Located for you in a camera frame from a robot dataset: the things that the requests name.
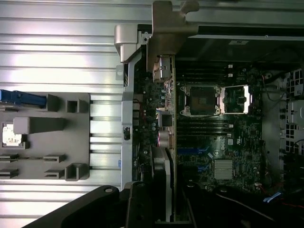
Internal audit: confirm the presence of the CPU socket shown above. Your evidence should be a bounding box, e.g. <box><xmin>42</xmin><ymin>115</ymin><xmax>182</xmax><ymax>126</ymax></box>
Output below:
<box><xmin>179</xmin><ymin>84</ymin><xmax>223</xmax><ymax>119</ymax></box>

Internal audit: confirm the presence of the blue expansion slot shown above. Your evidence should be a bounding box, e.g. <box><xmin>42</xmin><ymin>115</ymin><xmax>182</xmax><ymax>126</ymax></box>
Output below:
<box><xmin>177</xmin><ymin>147</ymin><xmax>203</xmax><ymax>154</ymax></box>

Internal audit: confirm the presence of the RAM slot with white latches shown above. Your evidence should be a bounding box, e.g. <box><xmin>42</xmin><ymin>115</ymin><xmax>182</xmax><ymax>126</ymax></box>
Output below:
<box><xmin>177</xmin><ymin>123</ymin><xmax>235</xmax><ymax>129</ymax></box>
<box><xmin>177</xmin><ymin>73</ymin><xmax>234</xmax><ymax>79</ymax></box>
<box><xmin>177</xmin><ymin>64</ymin><xmax>234</xmax><ymax>70</ymax></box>
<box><xmin>177</xmin><ymin>132</ymin><xmax>233</xmax><ymax>141</ymax></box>

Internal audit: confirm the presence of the silver socket cover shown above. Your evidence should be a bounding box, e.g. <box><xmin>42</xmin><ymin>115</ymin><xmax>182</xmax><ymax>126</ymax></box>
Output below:
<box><xmin>219</xmin><ymin>84</ymin><xmax>253</xmax><ymax>115</ymax></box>

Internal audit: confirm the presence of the hard disk with blue caddy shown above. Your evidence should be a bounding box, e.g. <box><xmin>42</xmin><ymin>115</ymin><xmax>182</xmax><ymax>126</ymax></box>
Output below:
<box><xmin>0</xmin><ymin>89</ymin><xmax>46</xmax><ymax>109</ymax></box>

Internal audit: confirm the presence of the green Dell motherboard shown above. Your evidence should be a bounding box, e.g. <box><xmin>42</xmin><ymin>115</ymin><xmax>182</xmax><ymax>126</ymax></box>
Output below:
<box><xmin>132</xmin><ymin>59</ymin><xmax>265</xmax><ymax>190</ymax></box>

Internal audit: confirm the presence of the grey parts rack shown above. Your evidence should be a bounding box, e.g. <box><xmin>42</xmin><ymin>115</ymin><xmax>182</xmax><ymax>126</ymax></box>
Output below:
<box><xmin>0</xmin><ymin>92</ymin><xmax>91</xmax><ymax>182</ymax></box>

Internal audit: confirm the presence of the blue disk wire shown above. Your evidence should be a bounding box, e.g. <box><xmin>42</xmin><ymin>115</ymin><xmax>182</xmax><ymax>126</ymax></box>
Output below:
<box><xmin>263</xmin><ymin>191</ymin><xmax>284</xmax><ymax>203</ymax></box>

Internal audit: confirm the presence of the black open PC case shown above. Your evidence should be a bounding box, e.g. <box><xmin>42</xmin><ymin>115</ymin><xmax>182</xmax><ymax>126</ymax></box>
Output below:
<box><xmin>114</xmin><ymin>22</ymin><xmax>304</xmax><ymax>228</ymax></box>

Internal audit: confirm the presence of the perforated silver drive cage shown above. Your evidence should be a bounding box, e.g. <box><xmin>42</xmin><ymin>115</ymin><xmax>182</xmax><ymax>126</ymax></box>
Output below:
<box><xmin>280</xmin><ymin>67</ymin><xmax>304</xmax><ymax>167</ymax></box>

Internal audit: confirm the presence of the silver chipset heatsink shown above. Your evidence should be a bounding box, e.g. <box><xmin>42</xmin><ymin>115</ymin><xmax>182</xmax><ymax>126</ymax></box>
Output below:
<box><xmin>214</xmin><ymin>159</ymin><xmax>234</xmax><ymax>181</ymax></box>

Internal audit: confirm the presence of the RAM slot with black latches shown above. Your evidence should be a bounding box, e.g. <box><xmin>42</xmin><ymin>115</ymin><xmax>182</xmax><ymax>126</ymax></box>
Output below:
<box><xmin>177</xmin><ymin>77</ymin><xmax>234</xmax><ymax>83</ymax></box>
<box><xmin>177</xmin><ymin>118</ymin><xmax>235</xmax><ymax>124</ymax></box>
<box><xmin>177</xmin><ymin>127</ymin><xmax>235</xmax><ymax>133</ymax></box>
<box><xmin>177</xmin><ymin>68</ymin><xmax>234</xmax><ymax>75</ymax></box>

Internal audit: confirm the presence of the silver CPU chip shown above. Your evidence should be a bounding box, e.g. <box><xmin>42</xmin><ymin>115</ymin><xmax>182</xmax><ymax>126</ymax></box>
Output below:
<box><xmin>1</xmin><ymin>122</ymin><xmax>24</xmax><ymax>146</ymax></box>

